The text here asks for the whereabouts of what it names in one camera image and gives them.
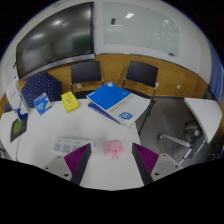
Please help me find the black chair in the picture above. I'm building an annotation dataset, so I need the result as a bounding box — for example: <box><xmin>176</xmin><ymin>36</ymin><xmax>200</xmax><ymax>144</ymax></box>
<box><xmin>69</xmin><ymin>59</ymin><xmax>105</xmax><ymax>98</ymax></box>
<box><xmin>122</xmin><ymin>60</ymin><xmax>160</xmax><ymax>135</ymax></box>

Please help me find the white power strip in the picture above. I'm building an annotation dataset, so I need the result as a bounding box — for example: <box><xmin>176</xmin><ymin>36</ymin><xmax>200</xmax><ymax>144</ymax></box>
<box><xmin>52</xmin><ymin>136</ymin><xmax>97</xmax><ymax>157</ymax></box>

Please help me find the yellow sticky note pad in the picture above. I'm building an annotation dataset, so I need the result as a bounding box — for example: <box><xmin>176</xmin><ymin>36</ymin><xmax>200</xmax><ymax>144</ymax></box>
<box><xmin>60</xmin><ymin>90</ymin><xmax>81</xmax><ymax>114</ymax></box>

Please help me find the white side table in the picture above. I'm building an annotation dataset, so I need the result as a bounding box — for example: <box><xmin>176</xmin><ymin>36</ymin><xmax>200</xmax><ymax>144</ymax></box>
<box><xmin>158</xmin><ymin>97</ymin><xmax>224</xmax><ymax>165</ymax></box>

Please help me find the blue tissue box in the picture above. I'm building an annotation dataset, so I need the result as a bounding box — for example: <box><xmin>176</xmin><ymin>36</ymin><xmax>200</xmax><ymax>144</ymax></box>
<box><xmin>33</xmin><ymin>92</ymin><xmax>54</xmax><ymax>116</ymax></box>

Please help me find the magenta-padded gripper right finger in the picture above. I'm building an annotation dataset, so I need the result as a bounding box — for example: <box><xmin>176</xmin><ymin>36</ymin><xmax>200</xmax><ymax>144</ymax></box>
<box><xmin>131</xmin><ymin>142</ymin><xmax>183</xmax><ymax>186</ymax></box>

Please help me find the blue curtain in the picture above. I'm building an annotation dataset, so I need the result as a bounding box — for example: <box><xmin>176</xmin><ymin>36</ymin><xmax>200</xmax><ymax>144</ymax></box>
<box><xmin>208</xmin><ymin>39</ymin><xmax>224</xmax><ymax>104</ymax></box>

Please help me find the pink charger block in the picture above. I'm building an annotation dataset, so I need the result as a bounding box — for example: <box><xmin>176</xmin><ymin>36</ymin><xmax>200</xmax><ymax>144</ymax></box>
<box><xmin>102</xmin><ymin>139</ymin><xmax>126</xmax><ymax>161</ymax></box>

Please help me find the dark blue thin book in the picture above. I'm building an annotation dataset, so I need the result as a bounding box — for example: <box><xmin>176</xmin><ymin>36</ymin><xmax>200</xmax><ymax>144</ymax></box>
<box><xmin>87</xmin><ymin>101</ymin><xmax>123</xmax><ymax>125</ymax></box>

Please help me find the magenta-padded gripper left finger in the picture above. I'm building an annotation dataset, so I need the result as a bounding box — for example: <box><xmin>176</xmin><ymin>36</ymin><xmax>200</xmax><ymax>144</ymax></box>
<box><xmin>42</xmin><ymin>142</ymin><xmax>93</xmax><ymax>186</ymax></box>

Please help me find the glass whiteboard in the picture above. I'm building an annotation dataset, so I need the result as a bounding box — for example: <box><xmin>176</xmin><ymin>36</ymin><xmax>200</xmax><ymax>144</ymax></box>
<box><xmin>102</xmin><ymin>1</ymin><xmax>181</xmax><ymax>58</ymax></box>

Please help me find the black mouse pad green print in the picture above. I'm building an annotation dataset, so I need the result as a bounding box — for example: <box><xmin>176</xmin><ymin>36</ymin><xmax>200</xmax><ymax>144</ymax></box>
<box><xmin>9</xmin><ymin>114</ymin><xmax>30</xmax><ymax>144</ymax></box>

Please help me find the large black wall display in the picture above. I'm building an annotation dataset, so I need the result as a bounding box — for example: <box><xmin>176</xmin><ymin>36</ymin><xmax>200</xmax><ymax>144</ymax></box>
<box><xmin>15</xmin><ymin>1</ymin><xmax>96</xmax><ymax>81</ymax></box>

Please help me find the blue and white book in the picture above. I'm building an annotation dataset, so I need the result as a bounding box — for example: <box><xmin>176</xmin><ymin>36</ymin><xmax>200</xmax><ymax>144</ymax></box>
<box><xmin>85</xmin><ymin>80</ymin><xmax>153</xmax><ymax>128</ymax></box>

